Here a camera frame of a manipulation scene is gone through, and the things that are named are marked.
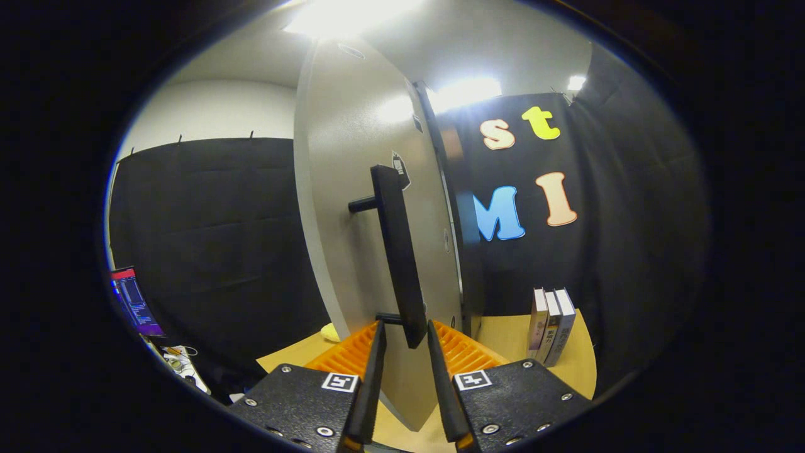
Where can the yellow plush toy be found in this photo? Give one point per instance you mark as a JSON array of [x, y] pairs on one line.
[[331, 333]]

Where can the black backdrop cloth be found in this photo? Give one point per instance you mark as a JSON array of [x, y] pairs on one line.
[[207, 220]]

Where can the laptop screen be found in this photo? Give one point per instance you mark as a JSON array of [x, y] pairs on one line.
[[135, 302]]

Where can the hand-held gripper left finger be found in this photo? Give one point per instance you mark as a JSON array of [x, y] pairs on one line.
[[374, 390]]

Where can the dark grey cabinet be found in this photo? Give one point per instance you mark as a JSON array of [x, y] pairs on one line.
[[468, 264]]

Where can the white power strip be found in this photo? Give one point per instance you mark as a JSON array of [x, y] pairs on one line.
[[185, 368]]

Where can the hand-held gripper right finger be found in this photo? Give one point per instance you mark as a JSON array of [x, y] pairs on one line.
[[440, 390]]

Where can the beige cabinet door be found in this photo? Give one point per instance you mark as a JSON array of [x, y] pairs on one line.
[[339, 189]]

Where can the white spine book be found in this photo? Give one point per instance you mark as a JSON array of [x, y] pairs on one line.
[[551, 327]]

